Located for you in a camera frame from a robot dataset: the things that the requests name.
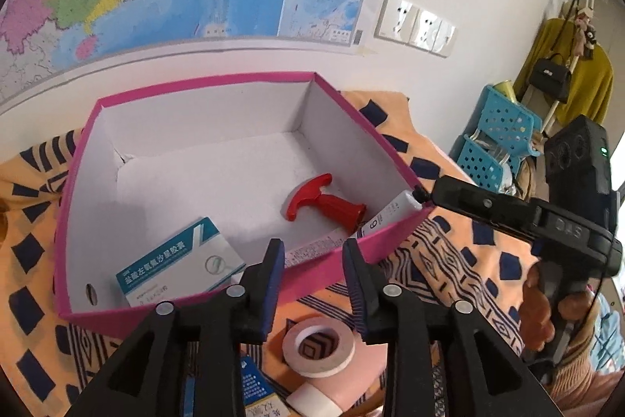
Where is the orange patterned blanket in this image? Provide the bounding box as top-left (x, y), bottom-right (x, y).
top-left (0, 91), bottom-right (552, 417)

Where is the white coat rack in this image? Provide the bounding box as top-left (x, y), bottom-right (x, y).
top-left (539, 0), bottom-right (606, 134)

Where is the small plush toy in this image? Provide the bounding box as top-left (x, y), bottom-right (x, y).
top-left (572, 14), bottom-right (597, 56)

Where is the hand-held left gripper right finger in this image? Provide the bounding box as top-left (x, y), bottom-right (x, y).
top-left (342, 238), bottom-right (562, 417)

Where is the person's right forearm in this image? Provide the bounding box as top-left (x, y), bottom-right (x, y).
top-left (547, 324), bottom-right (625, 415)

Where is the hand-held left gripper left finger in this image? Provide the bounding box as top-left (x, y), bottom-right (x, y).
top-left (63, 238), bottom-right (286, 417)

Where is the blue plastic basket rack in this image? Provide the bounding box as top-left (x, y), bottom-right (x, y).
top-left (448, 85), bottom-right (544, 195)

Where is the yellow-green foil pack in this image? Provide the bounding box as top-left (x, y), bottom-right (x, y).
top-left (493, 79), bottom-right (519, 104)

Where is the pink cardboard box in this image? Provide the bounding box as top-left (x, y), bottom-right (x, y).
top-left (54, 72), bottom-right (435, 319)

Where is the pink lotion tube white cap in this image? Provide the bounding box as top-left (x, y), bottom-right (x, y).
top-left (286, 339), bottom-right (391, 417)

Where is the white tape roll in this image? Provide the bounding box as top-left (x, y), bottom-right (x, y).
top-left (282, 317), bottom-right (357, 379)

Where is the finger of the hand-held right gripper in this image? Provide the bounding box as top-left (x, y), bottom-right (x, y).
top-left (432, 175), bottom-right (544, 243)

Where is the yellow hanging garment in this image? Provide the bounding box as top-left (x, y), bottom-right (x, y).
top-left (512, 17), bottom-right (615, 125)

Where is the white wall switch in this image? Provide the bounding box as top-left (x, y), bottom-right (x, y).
top-left (432, 20), bottom-right (457, 57)

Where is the blue white medicine box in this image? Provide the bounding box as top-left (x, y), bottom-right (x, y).
top-left (183, 353), bottom-right (294, 417)

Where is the teal white medicine box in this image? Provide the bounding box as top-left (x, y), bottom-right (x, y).
top-left (114, 217), bottom-right (247, 308)

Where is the white wall socket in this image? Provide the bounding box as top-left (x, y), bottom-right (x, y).
top-left (375, 0), bottom-right (418, 41)
top-left (409, 9), bottom-right (443, 49)

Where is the person's right hand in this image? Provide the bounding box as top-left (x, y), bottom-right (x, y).
top-left (518, 268), bottom-right (601, 352)

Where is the light blue cloth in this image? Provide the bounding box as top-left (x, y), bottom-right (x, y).
top-left (593, 290), bottom-right (625, 374)

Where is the black cable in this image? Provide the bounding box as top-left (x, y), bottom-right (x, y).
top-left (586, 241), bottom-right (625, 349)

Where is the small white ointment tube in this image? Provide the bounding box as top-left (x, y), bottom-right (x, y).
top-left (354, 187), bottom-right (425, 239)

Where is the black handbag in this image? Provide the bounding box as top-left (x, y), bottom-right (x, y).
top-left (529, 53), bottom-right (573, 102)

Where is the red plastic tool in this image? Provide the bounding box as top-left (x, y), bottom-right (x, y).
top-left (286, 174), bottom-right (367, 232)

